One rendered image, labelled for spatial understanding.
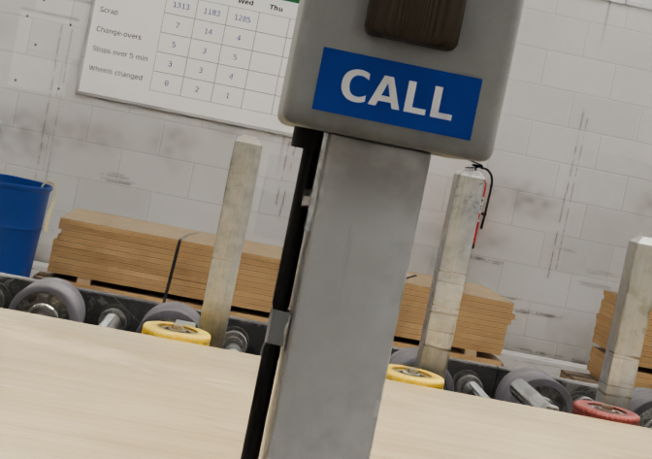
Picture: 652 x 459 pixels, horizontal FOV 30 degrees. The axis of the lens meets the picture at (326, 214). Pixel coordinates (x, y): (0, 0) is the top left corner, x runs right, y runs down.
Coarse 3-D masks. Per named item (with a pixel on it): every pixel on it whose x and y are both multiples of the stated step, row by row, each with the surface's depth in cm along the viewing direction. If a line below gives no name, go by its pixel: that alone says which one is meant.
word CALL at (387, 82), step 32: (320, 64) 39; (352, 64) 39; (384, 64) 39; (320, 96) 39; (352, 96) 39; (384, 96) 39; (416, 96) 39; (448, 96) 39; (416, 128) 39; (448, 128) 39
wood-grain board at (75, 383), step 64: (0, 320) 128; (64, 320) 136; (0, 384) 101; (64, 384) 106; (128, 384) 110; (192, 384) 116; (384, 384) 136; (0, 448) 83; (64, 448) 86; (128, 448) 90; (192, 448) 93; (384, 448) 105; (448, 448) 110; (512, 448) 116; (576, 448) 122; (640, 448) 128
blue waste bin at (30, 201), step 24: (0, 192) 571; (24, 192) 578; (48, 192) 594; (0, 216) 573; (24, 216) 581; (48, 216) 594; (0, 240) 575; (24, 240) 585; (0, 264) 578; (24, 264) 589
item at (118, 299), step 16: (16, 288) 200; (80, 288) 201; (96, 304) 201; (128, 304) 202; (144, 304) 202; (96, 320) 202; (240, 320) 203; (256, 320) 205; (256, 336) 203; (256, 352) 204; (448, 368) 206; (464, 368) 206; (480, 368) 206; (496, 368) 207; (496, 384) 207; (576, 384) 208; (592, 384) 208
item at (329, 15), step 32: (320, 0) 39; (352, 0) 39; (480, 0) 39; (512, 0) 39; (320, 32) 39; (352, 32) 39; (480, 32) 39; (512, 32) 39; (288, 64) 43; (416, 64) 39; (448, 64) 39; (480, 64) 39; (288, 96) 39; (480, 96) 39; (320, 128) 39; (352, 128) 39; (384, 128) 39; (480, 128) 39; (480, 160) 39
